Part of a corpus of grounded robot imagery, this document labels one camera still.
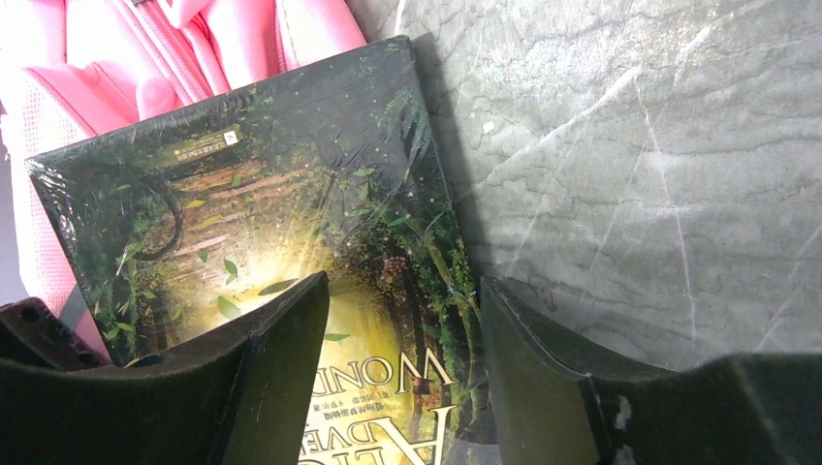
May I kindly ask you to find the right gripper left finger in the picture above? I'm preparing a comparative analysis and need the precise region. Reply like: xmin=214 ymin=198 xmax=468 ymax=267
xmin=1 ymin=272 xmax=330 ymax=464

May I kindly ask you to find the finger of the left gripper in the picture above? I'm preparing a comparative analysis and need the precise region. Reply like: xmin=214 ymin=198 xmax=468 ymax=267
xmin=1 ymin=297 xmax=109 ymax=371

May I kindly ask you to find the dark green book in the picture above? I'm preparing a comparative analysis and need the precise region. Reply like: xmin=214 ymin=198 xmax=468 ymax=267
xmin=25 ymin=37 xmax=500 ymax=464

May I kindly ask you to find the pink student backpack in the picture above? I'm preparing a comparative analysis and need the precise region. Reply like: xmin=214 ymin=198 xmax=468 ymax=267
xmin=1 ymin=0 xmax=365 ymax=356

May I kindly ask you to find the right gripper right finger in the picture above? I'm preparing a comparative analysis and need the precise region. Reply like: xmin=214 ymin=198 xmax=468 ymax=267
xmin=480 ymin=277 xmax=821 ymax=464

